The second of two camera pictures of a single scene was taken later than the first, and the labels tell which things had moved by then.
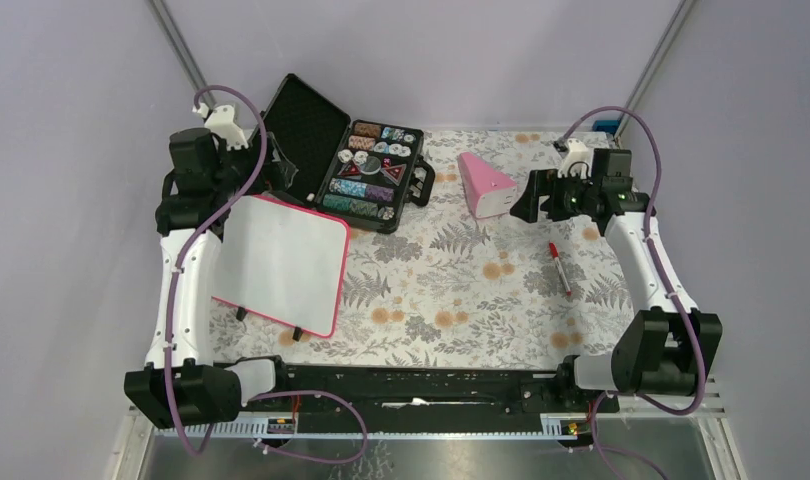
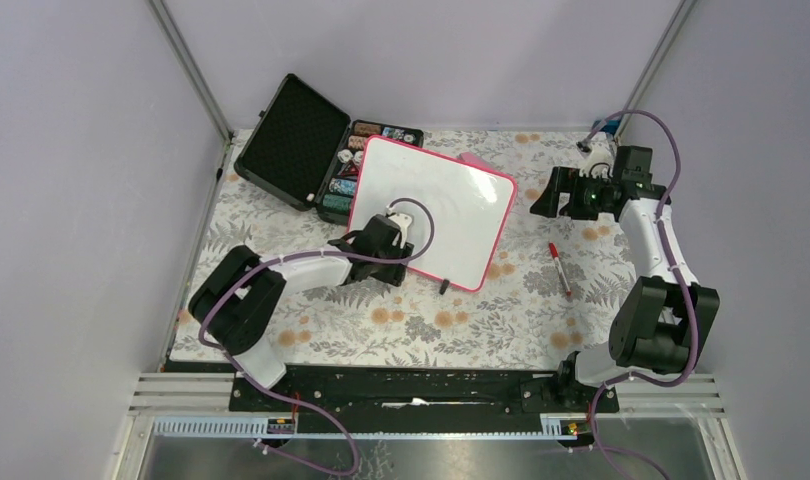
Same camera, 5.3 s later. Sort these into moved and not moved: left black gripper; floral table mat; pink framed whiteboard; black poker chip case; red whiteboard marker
Moved: left black gripper; pink framed whiteboard
Not moved: floral table mat; black poker chip case; red whiteboard marker
